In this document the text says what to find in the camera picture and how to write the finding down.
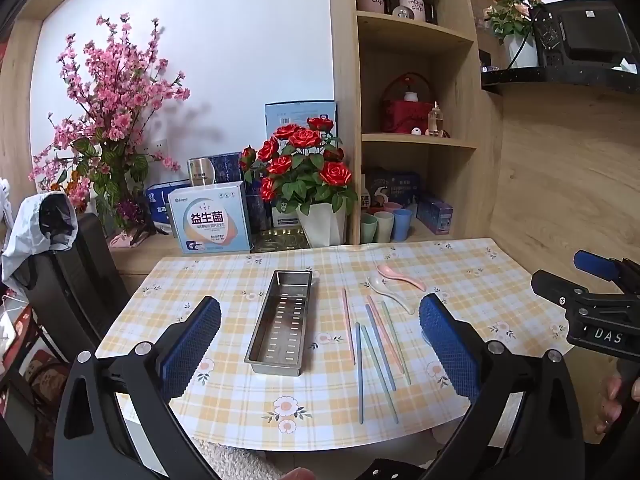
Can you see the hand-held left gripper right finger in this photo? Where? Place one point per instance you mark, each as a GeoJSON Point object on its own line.
{"type": "Point", "coordinates": [450, 350]}

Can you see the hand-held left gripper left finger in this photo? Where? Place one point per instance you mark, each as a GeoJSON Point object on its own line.
{"type": "Point", "coordinates": [192, 345]}

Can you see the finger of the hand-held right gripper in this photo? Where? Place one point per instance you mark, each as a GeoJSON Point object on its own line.
{"type": "Point", "coordinates": [555, 286]}
{"type": "Point", "coordinates": [595, 264]}

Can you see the green chopstick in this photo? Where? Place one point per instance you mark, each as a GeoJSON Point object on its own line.
{"type": "Point", "coordinates": [396, 342]}
{"type": "Point", "coordinates": [378, 372]}

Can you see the pink chopstick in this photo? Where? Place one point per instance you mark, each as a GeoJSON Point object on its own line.
{"type": "Point", "coordinates": [386, 335]}
{"type": "Point", "coordinates": [348, 325]}

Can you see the blue chopstick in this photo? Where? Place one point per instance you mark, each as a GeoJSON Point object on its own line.
{"type": "Point", "coordinates": [359, 370]}
{"type": "Point", "coordinates": [380, 347]}

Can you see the perforated steel utensil tray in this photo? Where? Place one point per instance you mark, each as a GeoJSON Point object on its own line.
{"type": "Point", "coordinates": [280, 340]}

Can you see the pink spoon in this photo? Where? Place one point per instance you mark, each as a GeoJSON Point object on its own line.
{"type": "Point", "coordinates": [395, 272]}

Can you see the white spoon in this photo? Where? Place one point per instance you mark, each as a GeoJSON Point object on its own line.
{"type": "Point", "coordinates": [380, 284]}

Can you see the person's right hand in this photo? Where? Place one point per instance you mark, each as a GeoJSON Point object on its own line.
{"type": "Point", "coordinates": [615, 402]}

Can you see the black office chair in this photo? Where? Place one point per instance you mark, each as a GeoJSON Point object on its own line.
{"type": "Point", "coordinates": [85, 280]}

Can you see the light blue carton box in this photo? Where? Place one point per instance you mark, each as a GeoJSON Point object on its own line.
{"type": "Point", "coordinates": [210, 220]}

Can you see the blue cup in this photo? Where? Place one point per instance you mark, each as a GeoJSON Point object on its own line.
{"type": "Point", "coordinates": [402, 225]}

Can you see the gold plastic tray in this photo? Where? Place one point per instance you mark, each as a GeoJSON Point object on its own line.
{"type": "Point", "coordinates": [280, 240]}

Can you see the purple box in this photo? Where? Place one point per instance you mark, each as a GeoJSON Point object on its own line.
{"type": "Point", "coordinates": [435, 212]}

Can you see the beige cup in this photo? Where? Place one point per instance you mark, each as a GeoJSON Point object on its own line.
{"type": "Point", "coordinates": [384, 227]}

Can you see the yellow plaid floral tablecloth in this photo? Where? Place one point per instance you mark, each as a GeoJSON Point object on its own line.
{"type": "Point", "coordinates": [320, 410]}

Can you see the green cup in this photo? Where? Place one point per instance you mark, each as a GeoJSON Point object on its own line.
{"type": "Point", "coordinates": [368, 227]}

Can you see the pink cup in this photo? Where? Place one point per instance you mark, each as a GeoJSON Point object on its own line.
{"type": "Point", "coordinates": [392, 207]}

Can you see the small white box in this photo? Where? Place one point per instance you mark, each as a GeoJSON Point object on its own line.
{"type": "Point", "coordinates": [285, 216]}

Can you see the dark blue printed box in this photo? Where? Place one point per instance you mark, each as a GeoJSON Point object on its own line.
{"type": "Point", "coordinates": [400, 185]}

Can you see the silver metal cup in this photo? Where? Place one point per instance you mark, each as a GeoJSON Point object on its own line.
{"type": "Point", "coordinates": [200, 172]}

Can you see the dark blue patterned box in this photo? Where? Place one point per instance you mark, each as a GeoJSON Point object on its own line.
{"type": "Point", "coordinates": [227, 167]}

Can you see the black speckled shelf board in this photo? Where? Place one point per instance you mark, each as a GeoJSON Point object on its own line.
{"type": "Point", "coordinates": [550, 77]}

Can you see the grey white jacket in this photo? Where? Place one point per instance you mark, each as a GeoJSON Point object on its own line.
{"type": "Point", "coordinates": [25, 245]}

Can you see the clear perfume bottle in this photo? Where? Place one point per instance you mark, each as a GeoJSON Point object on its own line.
{"type": "Point", "coordinates": [435, 120]}

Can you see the red rose plant white pot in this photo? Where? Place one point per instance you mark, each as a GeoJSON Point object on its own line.
{"type": "Point", "coordinates": [300, 170]}

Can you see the black electronic device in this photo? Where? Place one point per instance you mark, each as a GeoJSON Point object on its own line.
{"type": "Point", "coordinates": [585, 30]}

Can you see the pale blue flat carton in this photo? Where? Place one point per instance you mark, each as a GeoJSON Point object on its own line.
{"type": "Point", "coordinates": [280, 115]}

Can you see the pink flower plant white pot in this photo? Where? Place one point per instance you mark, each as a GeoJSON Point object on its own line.
{"type": "Point", "coordinates": [515, 20]}

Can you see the wooden shelf unit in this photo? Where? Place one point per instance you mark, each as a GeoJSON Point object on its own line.
{"type": "Point", "coordinates": [345, 110]}

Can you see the pink blossom bouquet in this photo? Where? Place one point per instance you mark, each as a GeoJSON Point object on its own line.
{"type": "Point", "coordinates": [110, 90]}

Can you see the white wall socket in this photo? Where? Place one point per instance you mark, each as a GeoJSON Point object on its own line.
{"type": "Point", "coordinates": [152, 148]}

